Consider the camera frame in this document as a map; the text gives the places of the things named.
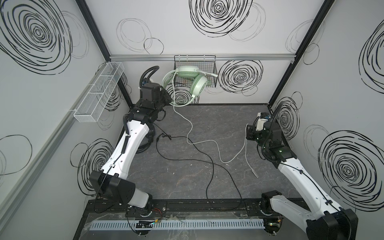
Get mint green headphones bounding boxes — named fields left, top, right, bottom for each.
left=162, top=66, right=218, bottom=107

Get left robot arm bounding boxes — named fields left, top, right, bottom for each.
left=90, top=66, right=171, bottom=216

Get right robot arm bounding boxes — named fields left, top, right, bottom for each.
left=246, top=103, right=359, bottom=240

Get black and blue headphones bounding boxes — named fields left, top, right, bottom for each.
left=136, top=125, right=156, bottom=154

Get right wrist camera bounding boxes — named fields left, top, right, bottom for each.
left=254, top=113, right=271, bottom=132

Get black headphone cable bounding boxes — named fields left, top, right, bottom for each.
left=151, top=122, right=243, bottom=211

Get black wire basket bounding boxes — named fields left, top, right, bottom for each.
left=174, top=55, right=218, bottom=88

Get clear wall shelf bin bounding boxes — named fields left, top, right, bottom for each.
left=74, top=62, right=124, bottom=123

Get white slotted cable duct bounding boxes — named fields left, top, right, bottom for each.
left=89, top=219, right=265, bottom=231

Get black corner frame post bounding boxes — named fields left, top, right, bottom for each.
left=75, top=0, right=134, bottom=109

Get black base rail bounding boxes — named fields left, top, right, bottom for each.
left=82, top=199, right=290, bottom=221

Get right corner frame post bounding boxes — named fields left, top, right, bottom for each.
left=268, top=0, right=335, bottom=107

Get side wall aluminium rail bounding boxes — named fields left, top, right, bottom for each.
left=1, top=62, right=111, bottom=232

